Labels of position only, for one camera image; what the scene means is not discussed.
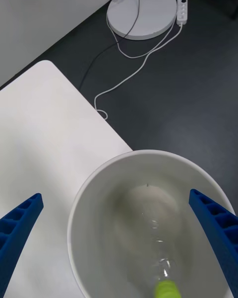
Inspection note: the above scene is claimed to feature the white power strip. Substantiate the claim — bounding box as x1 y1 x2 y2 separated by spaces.
176 0 189 26

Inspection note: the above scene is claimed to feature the black cable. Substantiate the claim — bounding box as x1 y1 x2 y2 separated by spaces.
79 0 140 91

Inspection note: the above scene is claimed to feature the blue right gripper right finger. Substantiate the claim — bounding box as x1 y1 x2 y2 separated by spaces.
188 189 238 298

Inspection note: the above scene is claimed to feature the clear bottle with green cap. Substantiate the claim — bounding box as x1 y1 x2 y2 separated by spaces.
138 211 180 298

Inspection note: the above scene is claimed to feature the white cable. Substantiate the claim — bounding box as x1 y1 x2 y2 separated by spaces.
107 17 175 59
94 22 184 120

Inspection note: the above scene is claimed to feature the white round stand base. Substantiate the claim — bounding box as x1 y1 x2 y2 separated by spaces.
106 0 177 41

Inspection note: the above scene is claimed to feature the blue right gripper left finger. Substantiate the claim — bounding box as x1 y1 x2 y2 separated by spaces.
0 192 44 298

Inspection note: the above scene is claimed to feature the grey plastic bin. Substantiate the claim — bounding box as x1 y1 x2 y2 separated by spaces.
67 149 236 298

